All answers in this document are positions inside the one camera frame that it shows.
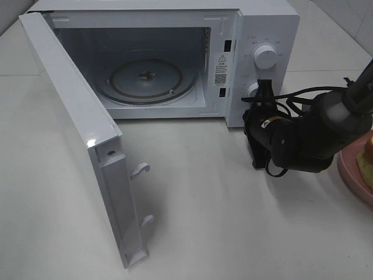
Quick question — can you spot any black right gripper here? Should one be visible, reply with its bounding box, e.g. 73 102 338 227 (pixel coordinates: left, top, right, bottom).
242 79 287 169

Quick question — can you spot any upper white power knob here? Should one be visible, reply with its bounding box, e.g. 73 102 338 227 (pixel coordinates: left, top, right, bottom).
254 43 277 70

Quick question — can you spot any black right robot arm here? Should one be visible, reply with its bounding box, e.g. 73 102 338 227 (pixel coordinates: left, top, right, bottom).
241 63 372 177

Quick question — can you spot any sandwich with white bread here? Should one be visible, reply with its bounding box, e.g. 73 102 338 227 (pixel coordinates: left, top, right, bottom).
357 137 372 191

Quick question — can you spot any white microwave oven body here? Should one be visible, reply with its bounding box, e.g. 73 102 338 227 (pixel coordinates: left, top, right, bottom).
24 1 300 127

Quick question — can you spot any white warning label sticker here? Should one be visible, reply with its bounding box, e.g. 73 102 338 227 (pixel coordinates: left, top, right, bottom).
213 52 233 87

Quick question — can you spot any white microwave door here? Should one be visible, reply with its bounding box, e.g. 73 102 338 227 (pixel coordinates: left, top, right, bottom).
19 12 153 268

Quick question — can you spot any lower white timer knob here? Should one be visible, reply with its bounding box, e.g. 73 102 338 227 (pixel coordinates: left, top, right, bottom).
247 82 259 97

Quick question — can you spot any pink plate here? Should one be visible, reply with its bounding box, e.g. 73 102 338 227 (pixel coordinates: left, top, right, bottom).
337 131 372 207

